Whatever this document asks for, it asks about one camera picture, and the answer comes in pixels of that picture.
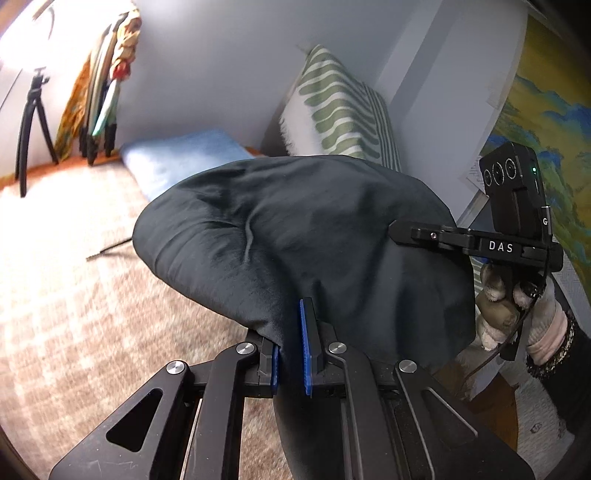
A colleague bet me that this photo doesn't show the colourful hanging fabrics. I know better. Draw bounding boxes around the colourful hanging fabrics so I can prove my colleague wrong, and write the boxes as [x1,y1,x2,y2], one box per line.
[53,1,142,165]

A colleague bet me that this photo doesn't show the black pants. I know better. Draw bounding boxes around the black pants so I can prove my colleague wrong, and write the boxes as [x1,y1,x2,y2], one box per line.
[132,156,475,479]

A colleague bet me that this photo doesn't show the ring light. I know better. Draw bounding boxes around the ring light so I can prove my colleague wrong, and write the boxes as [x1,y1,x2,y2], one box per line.
[1,0,136,85]

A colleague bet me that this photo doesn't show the green striped pillow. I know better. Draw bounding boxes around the green striped pillow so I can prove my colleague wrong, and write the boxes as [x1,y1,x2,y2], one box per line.
[280,45,402,171]

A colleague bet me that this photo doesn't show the black tripod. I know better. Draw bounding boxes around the black tripod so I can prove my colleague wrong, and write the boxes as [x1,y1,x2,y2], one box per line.
[15,67,59,198]

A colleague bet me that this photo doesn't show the right gloved hand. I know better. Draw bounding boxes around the right gloved hand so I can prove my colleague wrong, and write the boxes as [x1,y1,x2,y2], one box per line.
[476,263,568,366]

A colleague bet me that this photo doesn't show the landscape painting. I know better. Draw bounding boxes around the landscape painting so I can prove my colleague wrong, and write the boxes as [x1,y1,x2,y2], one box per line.
[481,17,591,292]

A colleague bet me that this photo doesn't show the plaid bed mattress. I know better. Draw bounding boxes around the plaid bed mattress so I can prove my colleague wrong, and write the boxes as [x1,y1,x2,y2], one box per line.
[0,147,297,480]

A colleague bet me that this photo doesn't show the black camera box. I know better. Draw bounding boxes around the black camera box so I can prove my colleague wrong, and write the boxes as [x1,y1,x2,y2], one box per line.
[479,142,548,241]

